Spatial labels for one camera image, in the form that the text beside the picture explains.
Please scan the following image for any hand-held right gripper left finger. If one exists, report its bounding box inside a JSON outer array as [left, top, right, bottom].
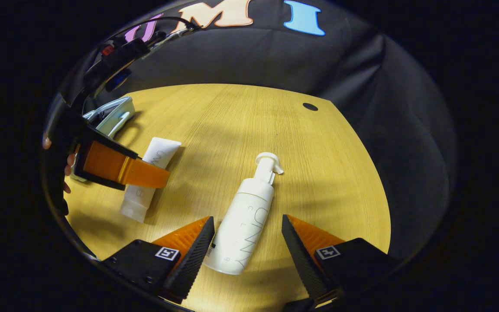
[[101, 216, 215, 304]]

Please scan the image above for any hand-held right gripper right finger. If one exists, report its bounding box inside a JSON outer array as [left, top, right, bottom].
[[282, 214, 399, 304]]

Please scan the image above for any white squeeze tube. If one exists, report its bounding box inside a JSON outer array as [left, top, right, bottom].
[[120, 137, 182, 223]]

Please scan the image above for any white pump bottle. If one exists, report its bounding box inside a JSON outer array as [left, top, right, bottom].
[[203, 152, 284, 275]]

